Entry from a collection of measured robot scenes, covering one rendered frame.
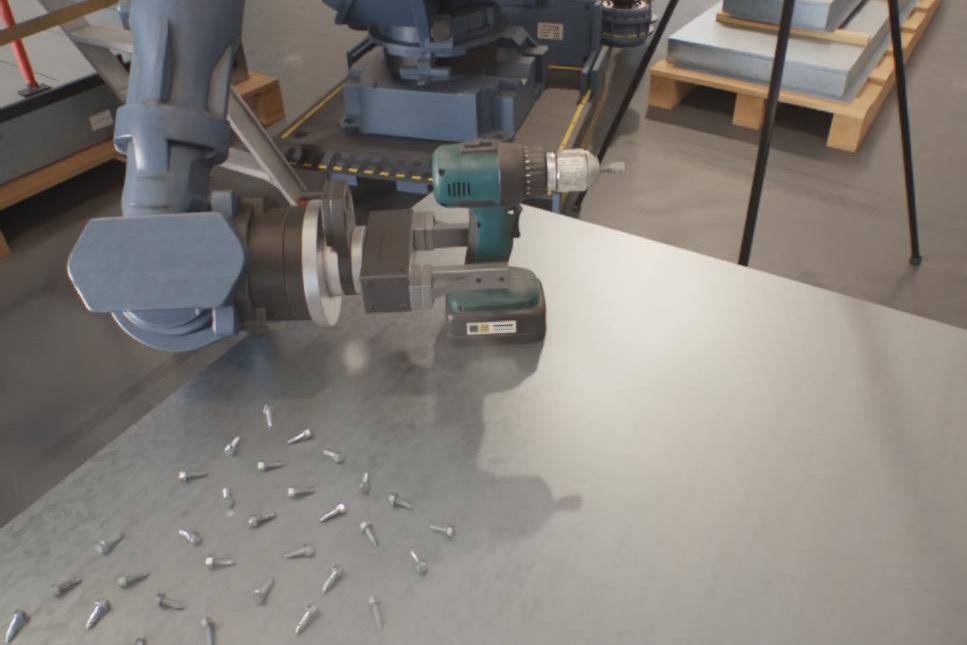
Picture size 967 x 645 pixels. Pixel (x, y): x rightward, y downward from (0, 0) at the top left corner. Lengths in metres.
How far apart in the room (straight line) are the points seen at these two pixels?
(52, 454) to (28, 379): 0.29
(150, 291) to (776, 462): 0.62
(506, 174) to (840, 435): 0.42
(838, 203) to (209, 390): 2.09
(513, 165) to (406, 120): 1.50
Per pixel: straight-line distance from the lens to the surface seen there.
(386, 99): 2.21
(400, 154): 2.13
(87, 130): 2.79
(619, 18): 2.98
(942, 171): 2.92
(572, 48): 2.74
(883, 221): 2.52
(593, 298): 0.91
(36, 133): 2.71
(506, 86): 2.22
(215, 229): 0.76
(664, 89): 3.04
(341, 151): 2.21
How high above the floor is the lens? 1.21
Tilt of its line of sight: 35 degrees down
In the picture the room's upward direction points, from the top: 2 degrees counter-clockwise
